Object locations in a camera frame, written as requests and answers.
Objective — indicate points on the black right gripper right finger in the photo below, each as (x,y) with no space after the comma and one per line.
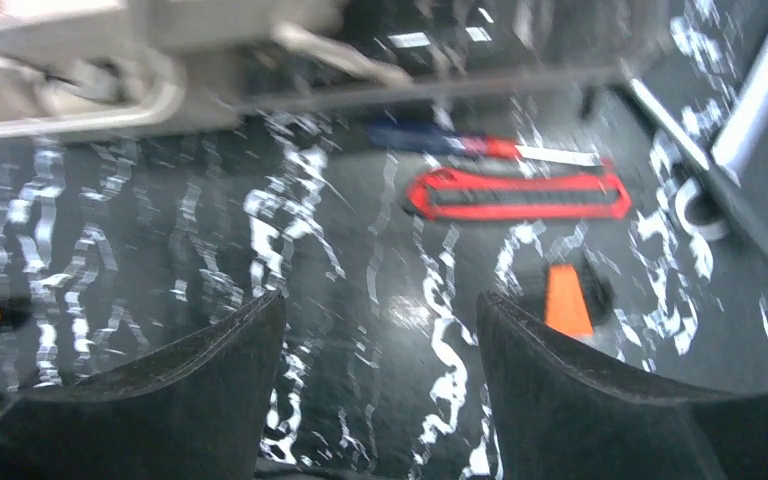
(564,410)

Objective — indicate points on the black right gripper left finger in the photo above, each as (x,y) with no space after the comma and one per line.
(193,409)

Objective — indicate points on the black orange hex key set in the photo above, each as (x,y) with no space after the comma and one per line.
(575,298)

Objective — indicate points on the red black utility knife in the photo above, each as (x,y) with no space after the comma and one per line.
(452,194)

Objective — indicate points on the small black handled hammer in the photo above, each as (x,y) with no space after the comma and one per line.
(723,190)

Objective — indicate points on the blue red screwdriver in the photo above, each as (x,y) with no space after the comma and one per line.
(425,138)

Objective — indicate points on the translucent brown tool box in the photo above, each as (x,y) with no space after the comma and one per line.
(80,70)

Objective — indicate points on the black marbled mat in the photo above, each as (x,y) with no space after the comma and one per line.
(127,243)

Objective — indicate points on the silver combination wrench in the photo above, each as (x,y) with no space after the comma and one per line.
(748,118)

